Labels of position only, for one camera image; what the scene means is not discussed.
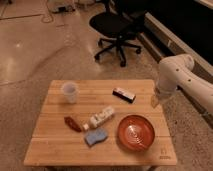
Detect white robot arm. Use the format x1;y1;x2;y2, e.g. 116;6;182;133
151;54;213;114

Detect blue sponge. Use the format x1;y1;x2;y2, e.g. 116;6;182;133
84;128;108;146

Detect translucent plastic cup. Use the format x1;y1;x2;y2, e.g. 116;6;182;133
61;82;78;104

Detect red-orange bowl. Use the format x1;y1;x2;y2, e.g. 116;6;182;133
117;115;155;151

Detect white device on floor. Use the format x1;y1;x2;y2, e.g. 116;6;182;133
47;0;75;13

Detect black office chair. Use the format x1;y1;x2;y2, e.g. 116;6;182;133
89;0;151;67

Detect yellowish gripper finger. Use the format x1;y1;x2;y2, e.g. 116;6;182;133
151;95;159;108

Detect white power strip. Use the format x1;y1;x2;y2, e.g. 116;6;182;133
83;106;115;131

